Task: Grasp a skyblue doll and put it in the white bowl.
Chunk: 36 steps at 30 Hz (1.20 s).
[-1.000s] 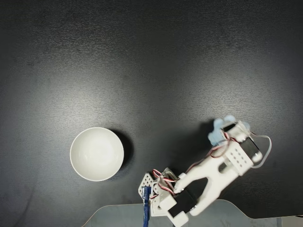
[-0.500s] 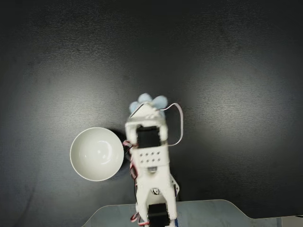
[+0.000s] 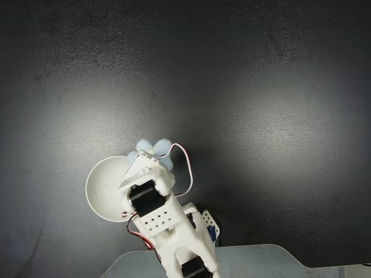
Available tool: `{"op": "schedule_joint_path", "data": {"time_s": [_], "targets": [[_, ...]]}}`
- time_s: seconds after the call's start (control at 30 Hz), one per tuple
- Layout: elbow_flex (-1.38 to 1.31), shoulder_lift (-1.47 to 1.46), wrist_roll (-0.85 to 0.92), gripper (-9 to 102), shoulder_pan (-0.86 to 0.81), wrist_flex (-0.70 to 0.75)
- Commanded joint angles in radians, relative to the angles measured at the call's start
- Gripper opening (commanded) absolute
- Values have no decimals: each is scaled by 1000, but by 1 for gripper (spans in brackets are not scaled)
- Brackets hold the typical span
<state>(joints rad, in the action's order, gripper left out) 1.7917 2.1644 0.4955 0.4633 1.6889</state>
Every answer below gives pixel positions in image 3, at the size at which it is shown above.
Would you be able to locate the skyblue plush bear doll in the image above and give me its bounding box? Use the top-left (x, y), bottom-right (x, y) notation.
top-left (126, 139), bottom-right (175, 172)

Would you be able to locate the red white gripper servo cable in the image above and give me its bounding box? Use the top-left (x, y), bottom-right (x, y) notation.
top-left (155, 143), bottom-right (195, 198)

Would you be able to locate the blue clamp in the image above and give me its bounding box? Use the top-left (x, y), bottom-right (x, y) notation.
top-left (208, 224), bottom-right (219, 248)

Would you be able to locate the white ceramic bowl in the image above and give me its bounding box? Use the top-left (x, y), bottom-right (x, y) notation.
top-left (85, 155), bottom-right (153, 223)

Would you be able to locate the red white base servo cable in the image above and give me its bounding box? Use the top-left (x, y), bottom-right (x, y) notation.
top-left (119, 212), bottom-right (162, 259)

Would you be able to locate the pale grey mounting board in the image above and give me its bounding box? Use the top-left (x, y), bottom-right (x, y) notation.
top-left (101, 244), bottom-right (371, 278)

